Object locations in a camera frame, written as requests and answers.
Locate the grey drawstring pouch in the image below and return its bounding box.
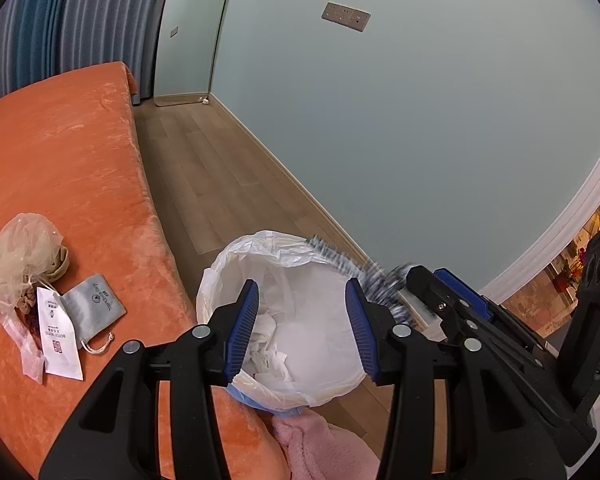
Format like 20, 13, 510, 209
60, 273, 127, 357

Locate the wall switch panel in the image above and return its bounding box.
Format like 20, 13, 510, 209
321, 2, 372, 33

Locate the trash bin with white liner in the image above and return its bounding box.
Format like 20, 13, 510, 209
196, 230, 381, 411

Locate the orange bed blanket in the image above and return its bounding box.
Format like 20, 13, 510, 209
0, 61, 292, 480

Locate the blue bin liner bag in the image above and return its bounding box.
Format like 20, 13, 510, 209
229, 384, 303, 417

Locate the beige mesh bag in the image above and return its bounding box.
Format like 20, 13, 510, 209
0, 213, 67, 307

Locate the teal curtain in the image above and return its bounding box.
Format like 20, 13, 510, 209
16, 0, 62, 92

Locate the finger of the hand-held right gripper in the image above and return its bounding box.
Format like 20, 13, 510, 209
405, 264, 597, 461
433, 268, 557, 362

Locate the white paper packet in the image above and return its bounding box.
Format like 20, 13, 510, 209
36, 286, 85, 382

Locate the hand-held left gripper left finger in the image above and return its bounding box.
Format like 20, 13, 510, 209
40, 279, 260, 480

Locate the standing floor mirror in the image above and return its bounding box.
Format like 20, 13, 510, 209
152, 0, 239, 107

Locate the white door moulding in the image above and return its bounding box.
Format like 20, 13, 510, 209
479, 144, 600, 307

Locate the grey curtain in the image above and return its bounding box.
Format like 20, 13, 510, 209
0, 0, 182, 107

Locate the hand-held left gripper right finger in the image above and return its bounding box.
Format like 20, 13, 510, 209
344, 278, 566, 480

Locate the pink fluffy cloth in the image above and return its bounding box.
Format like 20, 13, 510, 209
271, 409, 382, 480

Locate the clear plastic wrapper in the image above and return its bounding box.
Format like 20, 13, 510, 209
0, 280, 47, 386

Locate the blue white striped cloth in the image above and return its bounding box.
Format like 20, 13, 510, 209
307, 234, 417, 327

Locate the white tissue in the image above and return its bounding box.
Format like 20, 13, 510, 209
249, 310, 295, 385

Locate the brown stocking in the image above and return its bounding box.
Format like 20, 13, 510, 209
44, 245, 72, 282

